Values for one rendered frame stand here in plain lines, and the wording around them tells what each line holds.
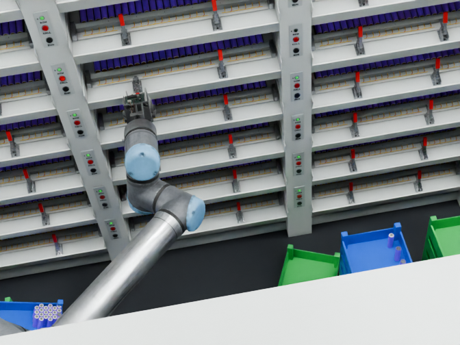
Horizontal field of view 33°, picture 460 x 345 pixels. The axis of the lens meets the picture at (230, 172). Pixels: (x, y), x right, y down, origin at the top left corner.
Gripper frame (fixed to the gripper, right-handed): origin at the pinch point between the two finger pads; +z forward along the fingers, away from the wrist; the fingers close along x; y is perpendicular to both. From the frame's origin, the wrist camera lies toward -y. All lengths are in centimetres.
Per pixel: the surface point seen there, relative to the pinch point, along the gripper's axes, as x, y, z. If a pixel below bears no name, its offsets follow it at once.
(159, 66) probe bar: -7.8, 4.0, 10.0
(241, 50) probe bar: -33.6, 4.2, 10.4
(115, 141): 11.0, -20.1, 8.5
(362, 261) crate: -63, -64, -22
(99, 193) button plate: 21.2, -43.4, 12.4
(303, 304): -24, 56, -139
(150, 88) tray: -3.9, -1.1, 6.1
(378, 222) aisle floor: -81, -89, 21
